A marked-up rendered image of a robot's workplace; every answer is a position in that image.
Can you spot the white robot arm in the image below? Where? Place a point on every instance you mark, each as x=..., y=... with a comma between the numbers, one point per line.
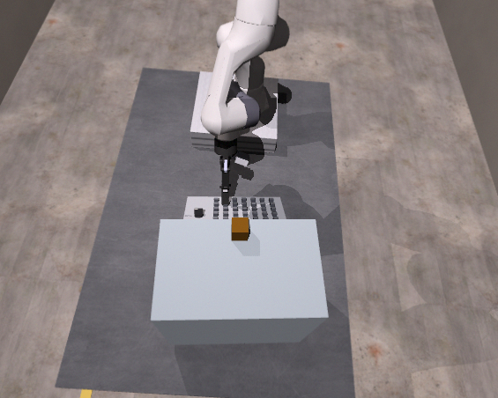
x=250, y=34

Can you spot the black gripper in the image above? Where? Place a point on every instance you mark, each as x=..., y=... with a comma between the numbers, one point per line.
x=225, y=149

